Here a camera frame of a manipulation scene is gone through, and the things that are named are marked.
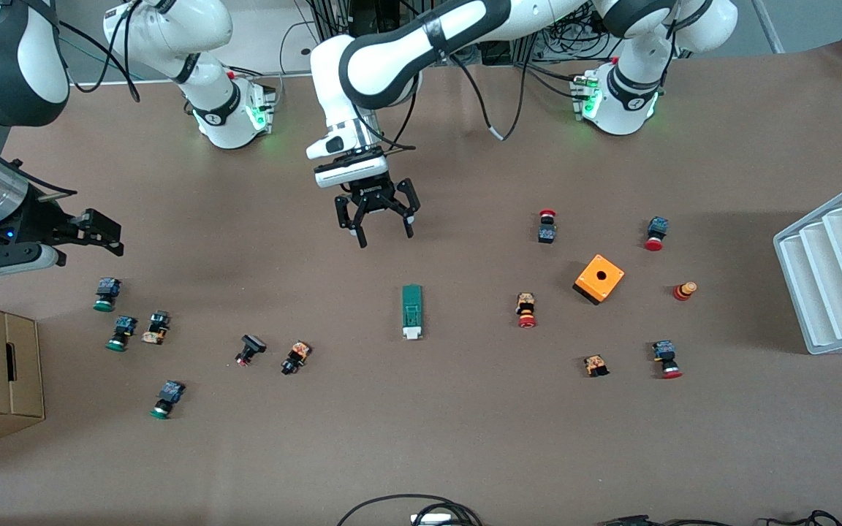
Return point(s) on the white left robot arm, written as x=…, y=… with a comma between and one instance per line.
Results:
x=392, y=58

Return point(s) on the white ribbed plastic tray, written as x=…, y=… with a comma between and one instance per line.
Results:
x=837, y=277

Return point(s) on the orange button enclosure box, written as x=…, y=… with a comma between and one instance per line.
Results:
x=611, y=285

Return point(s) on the white board panel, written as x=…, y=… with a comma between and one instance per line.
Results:
x=260, y=36

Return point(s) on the red yellow emergency stop head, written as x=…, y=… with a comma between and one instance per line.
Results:
x=683, y=292

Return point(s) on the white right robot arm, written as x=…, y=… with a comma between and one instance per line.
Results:
x=209, y=80

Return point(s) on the green mushroom pushbutton blue block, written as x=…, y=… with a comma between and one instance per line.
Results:
x=169, y=394
x=107, y=288
x=123, y=327

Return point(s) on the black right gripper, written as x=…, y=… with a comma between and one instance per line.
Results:
x=39, y=226

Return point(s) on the red mushroom pushbutton blue block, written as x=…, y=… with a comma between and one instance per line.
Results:
x=664, y=352
x=657, y=228

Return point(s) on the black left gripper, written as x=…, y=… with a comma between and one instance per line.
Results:
x=376, y=198

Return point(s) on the black selector switch orange block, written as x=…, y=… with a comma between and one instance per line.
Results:
x=297, y=356
x=156, y=327

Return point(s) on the white plug connector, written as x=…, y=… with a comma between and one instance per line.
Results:
x=432, y=519

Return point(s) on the red emergency stop orange block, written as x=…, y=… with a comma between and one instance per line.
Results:
x=525, y=307

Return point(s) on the black square pushbutton red terminals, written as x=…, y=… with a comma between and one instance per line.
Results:
x=251, y=343

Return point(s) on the red pushbutton black block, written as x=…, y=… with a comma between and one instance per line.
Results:
x=547, y=234

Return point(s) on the small orange contact block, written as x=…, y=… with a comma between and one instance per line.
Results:
x=596, y=364

